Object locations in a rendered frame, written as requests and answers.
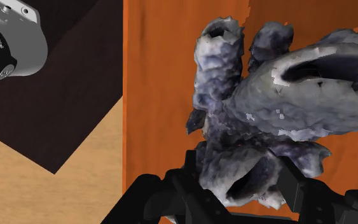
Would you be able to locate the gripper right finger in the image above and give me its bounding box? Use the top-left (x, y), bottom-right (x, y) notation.
top-left (277, 156), bottom-right (358, 224)

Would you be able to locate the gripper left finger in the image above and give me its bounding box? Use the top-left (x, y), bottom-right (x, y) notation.
top-left (100, 150), bottom-right (233, 224)

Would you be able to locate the grey lumpy figure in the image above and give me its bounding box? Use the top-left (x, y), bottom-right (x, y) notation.
top-left (185, 16), bottom-right (358, 210)

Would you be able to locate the dark robot stand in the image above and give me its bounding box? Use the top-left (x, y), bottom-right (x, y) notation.
top-left (0, 0), bottom-right (123, 175)

